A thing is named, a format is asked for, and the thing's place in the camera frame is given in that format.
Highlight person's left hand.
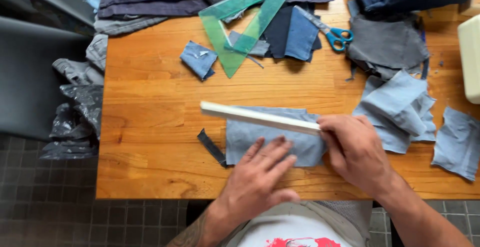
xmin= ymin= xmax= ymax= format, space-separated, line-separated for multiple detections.
xmin=215 ymin=135 xmax=301 ymax=233

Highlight person's right hand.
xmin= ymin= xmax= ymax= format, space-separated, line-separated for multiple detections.
xmin=317 ymin=114 xmax=397 ymax=199

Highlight light blue denim rectangle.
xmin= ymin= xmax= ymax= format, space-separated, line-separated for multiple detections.
xmin=225 ymin=106 xmax=328 ymax=168

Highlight white ruler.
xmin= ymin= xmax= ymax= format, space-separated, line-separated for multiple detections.
xmin=200 ymin=101 xmax=323 ymax=136

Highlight dark denim strip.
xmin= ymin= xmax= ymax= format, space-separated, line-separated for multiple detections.
xmin=197 ymin=128 xmax=229 ymax=168

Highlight crumpled light blue denim pile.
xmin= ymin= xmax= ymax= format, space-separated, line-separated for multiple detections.
xmin=352 ymin=69 xmax=438 ymax=155

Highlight white shirt with red print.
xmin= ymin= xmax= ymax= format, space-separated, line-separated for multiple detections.
xmin=221 ymin=201 xmax=366 ymax=247

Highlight grey mesh garment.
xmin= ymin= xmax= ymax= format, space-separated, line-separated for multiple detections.
xmin=314 ymin=201 xmax=374 ymax=241

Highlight light blue denim scrap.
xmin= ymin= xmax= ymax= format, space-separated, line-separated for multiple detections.
xmin=431 ymin=106 xmax=480 ymax=182

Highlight grey denim piece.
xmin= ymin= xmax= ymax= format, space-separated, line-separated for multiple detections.
xmin=346 ymin=13 xmax=431 ymax=81

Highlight medium blue denim piece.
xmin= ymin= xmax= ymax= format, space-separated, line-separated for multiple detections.
xmin=284 ymin=7 xmax=320 ymax=62

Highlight small folded blue denim piece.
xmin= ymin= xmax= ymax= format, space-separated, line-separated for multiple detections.
xmin=179 ymin=40 xmax=219 ymax=81

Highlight small grey-blue denim scrap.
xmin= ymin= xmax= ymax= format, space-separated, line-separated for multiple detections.
xmin=228 ymin=30 xmax=271 ymax=58

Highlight white plastic appliance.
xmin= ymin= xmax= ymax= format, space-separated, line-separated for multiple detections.
xmin=457 ymin=14 xmax=480 ymax=105

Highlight dark navy fabric piece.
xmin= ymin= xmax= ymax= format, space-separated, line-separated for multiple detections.
xmin=262 ymin=2 xmax=323 ymax=63

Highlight green transparent set square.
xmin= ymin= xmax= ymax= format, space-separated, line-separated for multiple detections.
xmin=198 ymin=0 xmax=303 ymax=79

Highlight black speckled fabric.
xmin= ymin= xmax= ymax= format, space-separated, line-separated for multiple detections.
xmin=39 ymin=84 xmax=104 ymax=161

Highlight grey jeans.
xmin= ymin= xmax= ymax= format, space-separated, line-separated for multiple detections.
xmin=52 ymin=14 xmax=168 ymax=87

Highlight dark grey chair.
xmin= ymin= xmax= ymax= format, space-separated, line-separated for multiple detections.
xmin=0 ymin=0 xmax=97 ymax=141

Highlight blue-handled scissors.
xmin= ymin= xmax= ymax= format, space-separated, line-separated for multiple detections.
xmin=294 ymin=5 xmax=355 ymax=52

